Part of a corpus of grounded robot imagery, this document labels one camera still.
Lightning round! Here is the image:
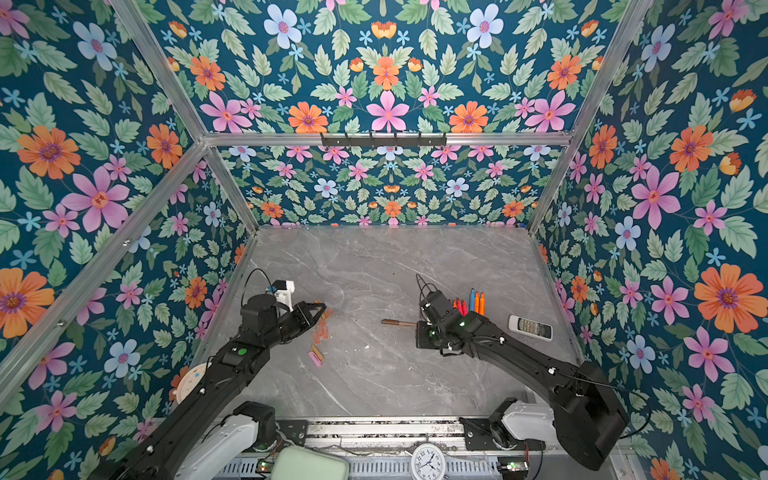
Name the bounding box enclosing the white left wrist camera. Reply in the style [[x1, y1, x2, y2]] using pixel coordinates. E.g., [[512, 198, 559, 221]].
[[271, 280, 295, 312]]

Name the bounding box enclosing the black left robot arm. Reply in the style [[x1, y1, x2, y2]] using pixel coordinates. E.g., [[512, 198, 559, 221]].
[[90, 294, 327, 479]]

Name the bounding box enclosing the beige round alarm clock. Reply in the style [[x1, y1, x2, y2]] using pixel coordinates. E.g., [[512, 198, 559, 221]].
[[175, 363, 207, 404]]

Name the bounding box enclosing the white remote control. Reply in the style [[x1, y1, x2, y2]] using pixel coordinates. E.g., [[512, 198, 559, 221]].
[[508, 315, 553, 341]]

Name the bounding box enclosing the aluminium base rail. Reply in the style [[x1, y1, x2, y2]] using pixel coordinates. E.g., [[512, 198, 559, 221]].
[[143, 415, 631, 451]]

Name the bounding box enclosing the dark brown marker pen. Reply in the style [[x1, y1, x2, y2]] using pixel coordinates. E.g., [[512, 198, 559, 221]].
[[381, 319, 418, 328]]

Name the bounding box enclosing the black hook rail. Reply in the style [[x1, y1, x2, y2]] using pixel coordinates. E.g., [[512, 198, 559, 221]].
[[320, 133, 448, 148]]

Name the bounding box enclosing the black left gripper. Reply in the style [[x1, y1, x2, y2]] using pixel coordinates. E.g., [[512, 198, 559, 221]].
[[261, 300, 327, 351]]

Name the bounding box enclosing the pale green box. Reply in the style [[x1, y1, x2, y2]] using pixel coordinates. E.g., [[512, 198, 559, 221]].
[[270, 446, 350, 480]]

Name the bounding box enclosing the white analog clock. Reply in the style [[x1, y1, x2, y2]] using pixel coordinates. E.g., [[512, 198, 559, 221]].
[[410, 443, 447, 480]]

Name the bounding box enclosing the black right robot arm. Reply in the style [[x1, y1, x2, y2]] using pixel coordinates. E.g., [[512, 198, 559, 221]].
[[417, 290, 629, 471]]

